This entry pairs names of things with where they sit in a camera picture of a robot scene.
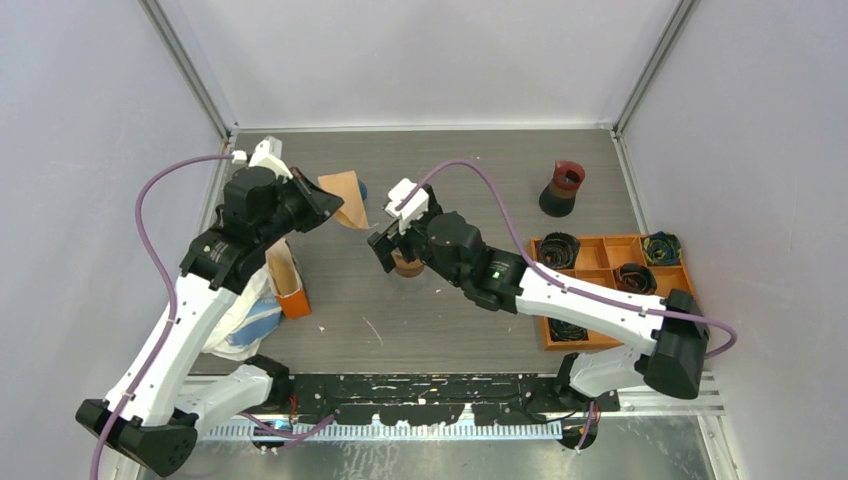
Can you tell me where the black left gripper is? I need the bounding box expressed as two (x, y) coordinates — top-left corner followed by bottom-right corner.
(257, 167), (343, 249)

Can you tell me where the brown paper coffee filter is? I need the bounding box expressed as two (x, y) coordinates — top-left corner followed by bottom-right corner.
(318, 170), (370, 230)

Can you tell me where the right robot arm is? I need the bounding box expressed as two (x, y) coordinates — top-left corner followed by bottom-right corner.
(368, 179), (709, 411)

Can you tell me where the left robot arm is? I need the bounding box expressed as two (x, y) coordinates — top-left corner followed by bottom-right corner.
(76, 166), (344, 477)

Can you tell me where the orange coffee filter box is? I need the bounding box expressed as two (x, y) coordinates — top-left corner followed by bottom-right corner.
(266, 238), (312, 319)

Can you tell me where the white blue plastic bag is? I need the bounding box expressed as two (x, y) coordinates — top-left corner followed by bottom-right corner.
(201, 267), (282, 361)

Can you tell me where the dark rolled coil back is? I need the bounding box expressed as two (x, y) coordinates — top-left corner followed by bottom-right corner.
(536, 232), (581, 270)

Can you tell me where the dark rolled coil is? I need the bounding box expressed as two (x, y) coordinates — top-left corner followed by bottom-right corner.
(613, 263), (657, 295)
(547, 318), (588, 342)
(536, 232), (581, 270)

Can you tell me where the red black carafe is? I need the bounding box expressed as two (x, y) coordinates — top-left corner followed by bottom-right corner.
(538, 160), (586, 218)

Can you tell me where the dark rolled coil front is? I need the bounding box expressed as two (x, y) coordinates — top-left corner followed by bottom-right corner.
(547, 318), (588, 342)

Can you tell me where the orange compartment tray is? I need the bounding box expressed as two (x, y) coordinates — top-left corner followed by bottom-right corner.
(528, 233), (698, 352)

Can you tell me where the dark rolled coil middle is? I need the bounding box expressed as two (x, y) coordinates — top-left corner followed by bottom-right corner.
(613, 263), (657, 295)

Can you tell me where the blue yellow rolled coil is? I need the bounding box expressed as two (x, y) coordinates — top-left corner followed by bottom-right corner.
(641, 231), (682, 267)

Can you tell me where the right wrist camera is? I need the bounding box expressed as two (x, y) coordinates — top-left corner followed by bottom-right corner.
(383, 178), (430, 235)

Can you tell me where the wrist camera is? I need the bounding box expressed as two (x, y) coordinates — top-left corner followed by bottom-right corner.
(383, 178), (430, 235)
(230, 136), (293, 180)

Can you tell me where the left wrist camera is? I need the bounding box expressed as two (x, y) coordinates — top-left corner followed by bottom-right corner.
(230, 136), (293, 180)

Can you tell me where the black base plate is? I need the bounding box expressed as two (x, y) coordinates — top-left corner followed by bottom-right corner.
(248, 373), (589, 427)

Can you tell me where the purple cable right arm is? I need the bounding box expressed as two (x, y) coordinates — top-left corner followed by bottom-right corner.
(397, 158), (739, 454)

